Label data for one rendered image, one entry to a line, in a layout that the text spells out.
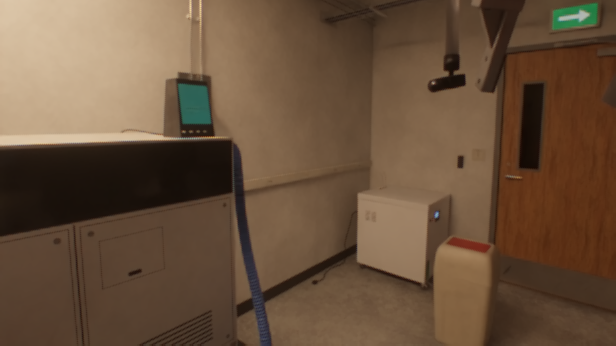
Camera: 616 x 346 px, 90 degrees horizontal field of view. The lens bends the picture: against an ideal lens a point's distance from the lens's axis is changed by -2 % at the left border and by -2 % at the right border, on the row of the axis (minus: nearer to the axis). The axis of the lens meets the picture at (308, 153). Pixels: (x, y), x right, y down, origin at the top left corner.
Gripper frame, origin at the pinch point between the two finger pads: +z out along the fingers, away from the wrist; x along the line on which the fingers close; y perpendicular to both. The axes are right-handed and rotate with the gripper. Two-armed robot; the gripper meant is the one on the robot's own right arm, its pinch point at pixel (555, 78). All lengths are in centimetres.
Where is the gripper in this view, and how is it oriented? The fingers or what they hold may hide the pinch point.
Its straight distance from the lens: 42.1
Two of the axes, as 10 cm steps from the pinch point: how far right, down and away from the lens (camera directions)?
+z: -0.6, 8.7, 4.9
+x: 9.8, 1.5, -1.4
